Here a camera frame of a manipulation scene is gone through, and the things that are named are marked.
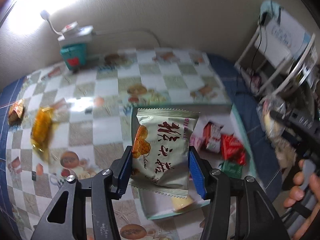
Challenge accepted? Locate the yellow transparent snack packet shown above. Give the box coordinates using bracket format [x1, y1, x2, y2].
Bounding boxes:
[30, 106, 55, 161]

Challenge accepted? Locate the shallow teal cardboard box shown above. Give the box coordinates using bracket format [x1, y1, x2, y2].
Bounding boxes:
[131, 103, 253, 221]

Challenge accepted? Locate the teal cube box red label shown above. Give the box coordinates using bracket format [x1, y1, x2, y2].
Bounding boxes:
[60, 42, 88, 72]

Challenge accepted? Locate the dark green snack packet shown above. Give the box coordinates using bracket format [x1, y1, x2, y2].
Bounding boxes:
[218, 160, 243, 180]

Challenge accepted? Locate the person's right hand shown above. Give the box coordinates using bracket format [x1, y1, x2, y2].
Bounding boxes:
[283, 159, 320, 240]

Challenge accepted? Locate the orange snack packet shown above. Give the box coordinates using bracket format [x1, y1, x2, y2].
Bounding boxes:
[8, 98, 26, 126]

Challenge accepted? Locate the white wire rack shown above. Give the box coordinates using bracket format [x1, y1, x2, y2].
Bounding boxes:
[233, 0, 320, 98]

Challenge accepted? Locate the white gooseneck lamp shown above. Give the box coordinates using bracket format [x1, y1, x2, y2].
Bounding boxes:
[40, 10, 78, 37]

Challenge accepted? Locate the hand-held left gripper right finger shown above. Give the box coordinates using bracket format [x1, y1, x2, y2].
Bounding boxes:
[188, 146, 283, 240]

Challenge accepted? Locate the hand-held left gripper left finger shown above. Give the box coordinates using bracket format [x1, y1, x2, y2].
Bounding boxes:
[30, 145, 133, 240]

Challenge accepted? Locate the round pastry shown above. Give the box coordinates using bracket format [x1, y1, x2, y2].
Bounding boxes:
[259, 99, 286, 141]

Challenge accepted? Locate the silver snack packet red lettering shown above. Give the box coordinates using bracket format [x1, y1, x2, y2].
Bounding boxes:
[129, 107, 200, 198]

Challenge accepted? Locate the yellow jelly cup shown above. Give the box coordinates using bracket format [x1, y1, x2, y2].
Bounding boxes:
[171, 195, 196, 212]

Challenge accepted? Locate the red and white biscuit packet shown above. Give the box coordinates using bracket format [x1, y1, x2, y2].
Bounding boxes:
[202, 122, 225, 153]

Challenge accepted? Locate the white power cable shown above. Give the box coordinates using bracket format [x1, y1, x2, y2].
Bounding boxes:
[96, 29, 161, 48]

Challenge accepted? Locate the large red snack packet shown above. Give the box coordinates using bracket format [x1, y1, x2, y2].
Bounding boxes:
[221, 133, 247, 166]

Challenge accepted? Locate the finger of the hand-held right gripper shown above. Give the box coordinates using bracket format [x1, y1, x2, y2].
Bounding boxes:
[270, 110, 301, 131]

